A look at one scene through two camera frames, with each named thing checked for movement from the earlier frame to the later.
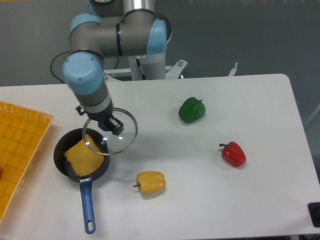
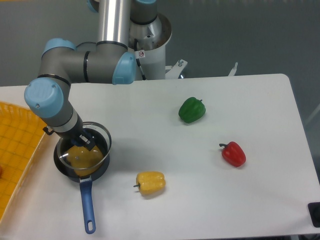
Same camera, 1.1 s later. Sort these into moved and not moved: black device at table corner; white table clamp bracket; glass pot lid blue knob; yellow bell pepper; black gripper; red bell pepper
Moved: black gripper; glass pot lid blue knob
Not moved: red bell pepper; white table clamp bracket; black device at table corner; yellow bell pepper
